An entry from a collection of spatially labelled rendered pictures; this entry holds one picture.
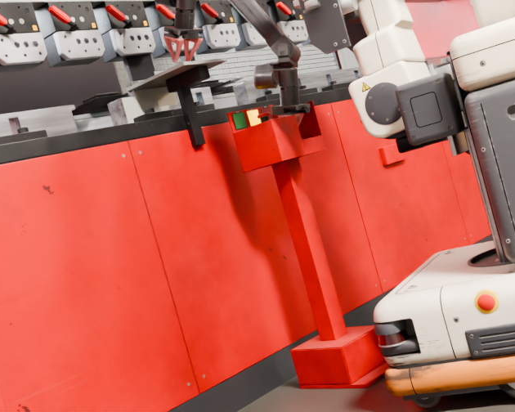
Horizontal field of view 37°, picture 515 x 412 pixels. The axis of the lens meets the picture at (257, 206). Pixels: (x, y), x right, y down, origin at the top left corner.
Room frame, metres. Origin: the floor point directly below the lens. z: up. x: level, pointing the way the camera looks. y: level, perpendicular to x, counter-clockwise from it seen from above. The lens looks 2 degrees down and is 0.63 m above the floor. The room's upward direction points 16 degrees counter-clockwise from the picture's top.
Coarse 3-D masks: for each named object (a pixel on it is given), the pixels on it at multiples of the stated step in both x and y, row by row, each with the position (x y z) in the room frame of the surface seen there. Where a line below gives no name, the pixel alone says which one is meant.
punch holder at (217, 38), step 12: (204, 0) 2.64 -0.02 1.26; (216, 0) 2.68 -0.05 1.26; (204, 12) 2.63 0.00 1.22; (228, 12) 2.72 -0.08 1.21; (204, 24) 2.62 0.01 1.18; (228, 24) 2.70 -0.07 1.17; (204, 36) 2.64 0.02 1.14; (216, 36) 2.64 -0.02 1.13; (228, 36) 2.69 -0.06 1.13; (204, 48) 2.65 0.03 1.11; (216, 48) 2.66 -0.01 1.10; (228, 48) 2.73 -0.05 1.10
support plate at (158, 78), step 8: (184, 64) 2.17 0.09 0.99; (192, 64) 2.20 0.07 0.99; (200, 64) 2.23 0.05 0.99; (208, 64) 2.27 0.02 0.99; (216, 64) 2.30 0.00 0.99; (168, 72) 2.22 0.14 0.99; (176, 72) 2.25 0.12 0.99; (144, 80) 2.29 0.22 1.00; (152, 80) 2.28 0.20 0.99; (160, 80) 2.32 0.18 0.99; (128, 88) 2.34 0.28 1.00; (136, 88) 2.34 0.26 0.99; (144, 88) 2.39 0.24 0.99
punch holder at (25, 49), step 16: (16, 16) 2.10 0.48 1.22; (32, 16) 2.13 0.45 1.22; (0, 32) 2.05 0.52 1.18; (16, 32) 2.09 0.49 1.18; (32, 32) 2.12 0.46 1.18; (0, 48) 2.04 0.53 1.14; (16, 48) 2.07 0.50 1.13; (32, 48) 2.11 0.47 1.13; (0, 64) 2.05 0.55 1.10; (16, 64) 2.08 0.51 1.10; (32, 64) 2.13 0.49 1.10
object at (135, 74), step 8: (128, 56) 2.39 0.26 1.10; (136, 56) 2.41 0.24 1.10; (144, 56) 2.44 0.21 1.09; (128, 64) 2.39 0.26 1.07; (136, 64) 2.41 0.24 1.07; (144, 64) 2.43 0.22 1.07; (152, 64) 2.46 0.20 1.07; (128, 72) 2.39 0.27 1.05; (136, 72) 2.40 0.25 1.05; (144, 72) 2.42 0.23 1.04; (152, 72) 2.45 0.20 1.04; (128, 80) 2.40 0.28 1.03; (136, 80) 2.40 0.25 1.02
